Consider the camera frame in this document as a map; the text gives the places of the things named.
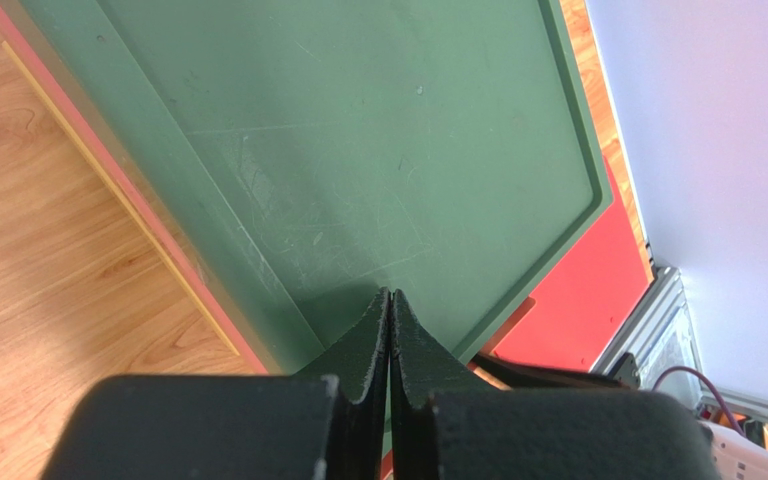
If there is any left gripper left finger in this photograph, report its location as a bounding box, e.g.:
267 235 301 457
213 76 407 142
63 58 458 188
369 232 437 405
42 289 391 479

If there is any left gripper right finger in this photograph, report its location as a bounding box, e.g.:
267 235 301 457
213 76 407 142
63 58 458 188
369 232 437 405
389 291 718 479

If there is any green top drawer unit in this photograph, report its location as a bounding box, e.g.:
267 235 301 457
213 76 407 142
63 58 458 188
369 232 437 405
18 1 612 374

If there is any red folder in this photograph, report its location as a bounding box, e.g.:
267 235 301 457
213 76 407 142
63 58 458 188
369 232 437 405
480 173 652 371

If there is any aluminium frame rail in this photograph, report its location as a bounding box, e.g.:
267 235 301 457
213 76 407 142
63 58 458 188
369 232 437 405
591 267 768 424

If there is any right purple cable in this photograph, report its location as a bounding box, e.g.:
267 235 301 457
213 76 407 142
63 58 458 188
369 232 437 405
651 364 746 438

